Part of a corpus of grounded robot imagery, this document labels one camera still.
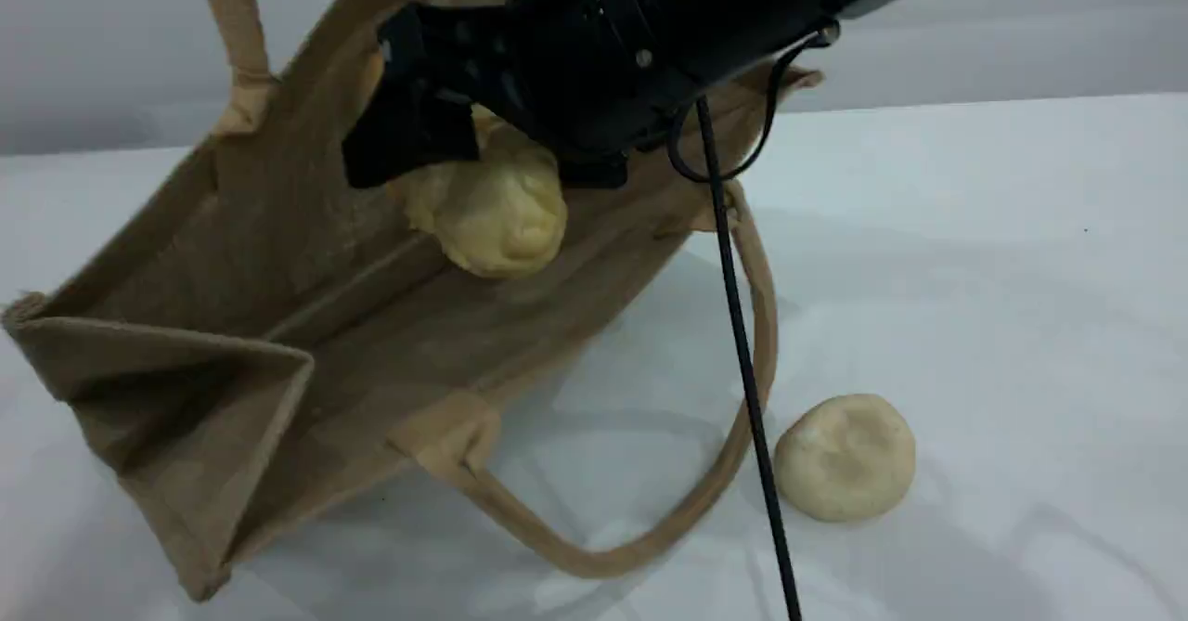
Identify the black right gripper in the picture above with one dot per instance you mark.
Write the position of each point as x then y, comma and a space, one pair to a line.
575, 55

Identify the long orange striped bread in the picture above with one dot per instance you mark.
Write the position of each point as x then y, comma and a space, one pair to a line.
501, 222

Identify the brown jute tote bag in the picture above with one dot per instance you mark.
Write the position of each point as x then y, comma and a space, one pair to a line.
232, 231

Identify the round pale egg yolk pastry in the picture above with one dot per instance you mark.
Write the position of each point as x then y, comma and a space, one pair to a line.
845, 459

